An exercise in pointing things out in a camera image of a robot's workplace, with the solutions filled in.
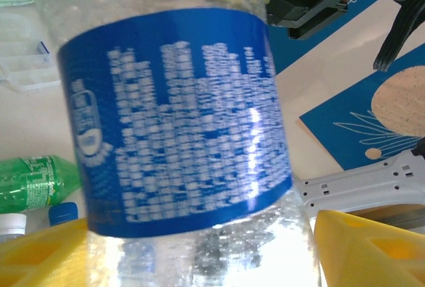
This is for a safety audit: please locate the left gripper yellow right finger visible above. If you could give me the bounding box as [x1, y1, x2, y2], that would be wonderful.
[313, 209, 425, 287]

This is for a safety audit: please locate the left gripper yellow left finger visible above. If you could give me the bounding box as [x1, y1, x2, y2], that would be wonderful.
[0, 217, 91, 287]

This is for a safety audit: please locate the blue label bottle white cap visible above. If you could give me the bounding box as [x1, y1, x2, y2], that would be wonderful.
[0, 213, 28, 244]

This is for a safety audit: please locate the clear bottle dark blue cap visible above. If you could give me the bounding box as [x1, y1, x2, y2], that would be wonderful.
[48, 201, 80, 228]

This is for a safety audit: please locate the green soda bottle yellow cap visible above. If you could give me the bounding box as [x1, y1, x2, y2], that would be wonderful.
[0, 154, 84, 215]

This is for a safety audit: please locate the large clear bottle blue label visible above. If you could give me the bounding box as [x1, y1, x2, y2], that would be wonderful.
[33, 0, 323, 287]

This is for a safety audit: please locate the clear plastic compartment box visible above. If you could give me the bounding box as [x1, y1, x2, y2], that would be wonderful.
[0, 11, 62, 94]

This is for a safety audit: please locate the black ribbed cable bundle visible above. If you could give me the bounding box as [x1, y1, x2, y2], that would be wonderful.
[373, 0, 425, 73]

